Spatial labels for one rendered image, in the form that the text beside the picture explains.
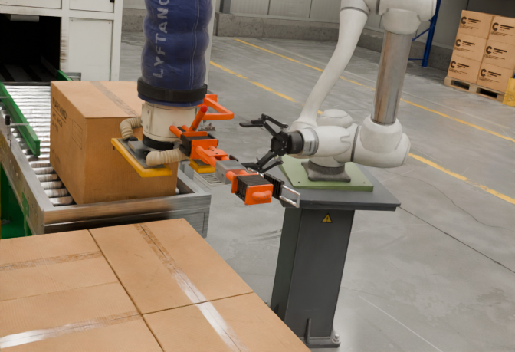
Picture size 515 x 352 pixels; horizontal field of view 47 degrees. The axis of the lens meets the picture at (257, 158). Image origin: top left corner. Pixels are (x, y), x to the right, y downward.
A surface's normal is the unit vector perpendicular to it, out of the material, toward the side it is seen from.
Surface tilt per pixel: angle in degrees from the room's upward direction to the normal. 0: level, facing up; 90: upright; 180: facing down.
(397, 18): 111
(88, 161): 90
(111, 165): 90
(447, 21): 90
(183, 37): 69
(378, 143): 102
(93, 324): 0
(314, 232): 90
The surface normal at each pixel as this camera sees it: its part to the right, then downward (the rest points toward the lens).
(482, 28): -0.84, 0.09
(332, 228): 0.19, 0.34
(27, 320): 0.12, -0.94
